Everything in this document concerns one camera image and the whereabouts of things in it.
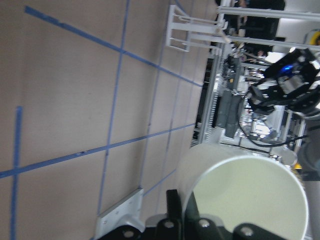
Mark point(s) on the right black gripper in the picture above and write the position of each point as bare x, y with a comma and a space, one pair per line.
263, 101

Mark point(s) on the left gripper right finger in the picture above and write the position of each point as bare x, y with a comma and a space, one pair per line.
205, 222

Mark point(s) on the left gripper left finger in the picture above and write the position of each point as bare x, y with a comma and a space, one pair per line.
170, 228

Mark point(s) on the white plastic cup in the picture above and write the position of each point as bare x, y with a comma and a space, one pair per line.
239, 187

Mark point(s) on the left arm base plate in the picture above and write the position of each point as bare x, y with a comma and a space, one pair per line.
126, 212

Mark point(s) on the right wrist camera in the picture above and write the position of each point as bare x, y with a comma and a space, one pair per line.
297, 68

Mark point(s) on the white wire cup rack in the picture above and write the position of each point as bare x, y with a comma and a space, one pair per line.
184, 32

